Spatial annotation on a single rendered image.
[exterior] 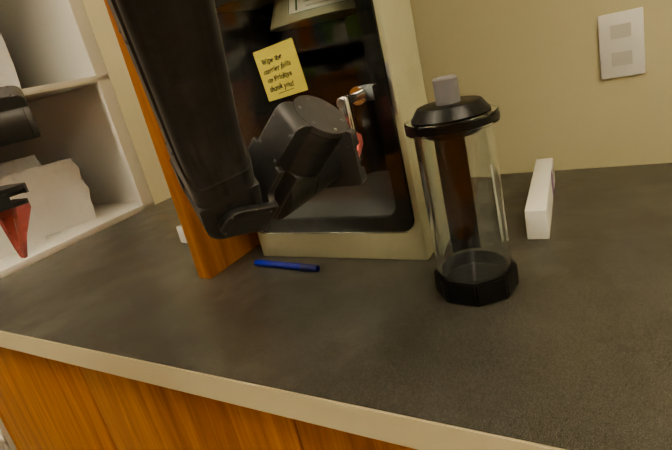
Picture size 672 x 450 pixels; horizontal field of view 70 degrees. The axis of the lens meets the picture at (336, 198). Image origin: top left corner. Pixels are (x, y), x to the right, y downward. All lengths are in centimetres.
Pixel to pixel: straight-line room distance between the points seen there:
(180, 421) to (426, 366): 42
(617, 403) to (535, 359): 8
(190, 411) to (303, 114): 49
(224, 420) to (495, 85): 80
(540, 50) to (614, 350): 66
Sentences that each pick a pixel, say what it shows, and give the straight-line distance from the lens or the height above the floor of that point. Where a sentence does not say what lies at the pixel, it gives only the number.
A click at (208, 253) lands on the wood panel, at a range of 87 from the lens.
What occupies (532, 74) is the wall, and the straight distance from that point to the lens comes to 106.
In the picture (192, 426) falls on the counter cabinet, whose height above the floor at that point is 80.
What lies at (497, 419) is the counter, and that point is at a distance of 47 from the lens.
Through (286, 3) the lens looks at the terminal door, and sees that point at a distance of 72.
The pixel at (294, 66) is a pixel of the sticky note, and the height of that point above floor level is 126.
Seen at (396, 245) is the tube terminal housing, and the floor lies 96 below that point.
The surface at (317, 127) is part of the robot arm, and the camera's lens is 44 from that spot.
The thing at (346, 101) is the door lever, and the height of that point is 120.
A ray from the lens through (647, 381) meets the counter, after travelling 52.
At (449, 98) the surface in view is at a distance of 56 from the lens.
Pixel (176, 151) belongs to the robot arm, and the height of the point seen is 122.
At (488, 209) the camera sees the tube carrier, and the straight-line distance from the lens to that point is 57.
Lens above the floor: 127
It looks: 17 degrees down
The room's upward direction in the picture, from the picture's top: 13 degrees counter-clockwise
